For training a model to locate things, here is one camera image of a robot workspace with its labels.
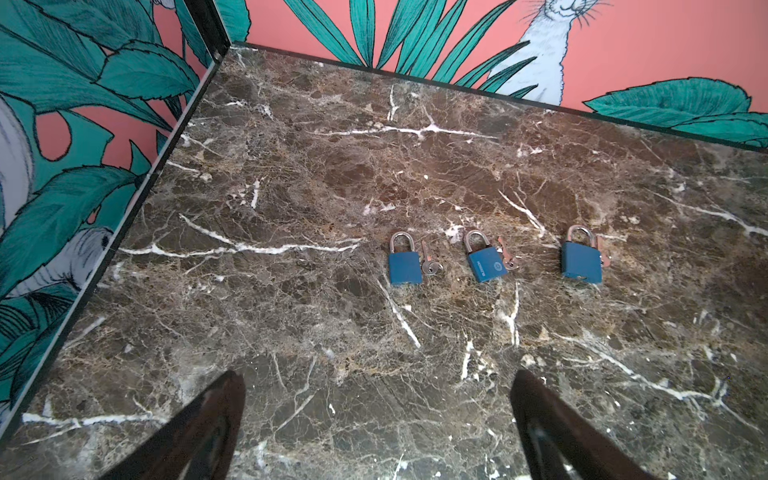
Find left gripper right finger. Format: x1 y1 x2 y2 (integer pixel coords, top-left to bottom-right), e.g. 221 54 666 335
510 369 653 479

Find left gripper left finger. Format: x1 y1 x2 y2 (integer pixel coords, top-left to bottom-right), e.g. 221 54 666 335
102 370 246 479

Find blue padlock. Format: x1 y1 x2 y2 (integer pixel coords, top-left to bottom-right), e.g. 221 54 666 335
388 231 423 285
463 229 508 283
561 225 603 285

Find small silver key with ring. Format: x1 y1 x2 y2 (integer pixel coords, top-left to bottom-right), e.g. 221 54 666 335
421 239 444 276

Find left black frame post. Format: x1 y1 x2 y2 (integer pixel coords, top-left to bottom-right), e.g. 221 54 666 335
175 0 231 68

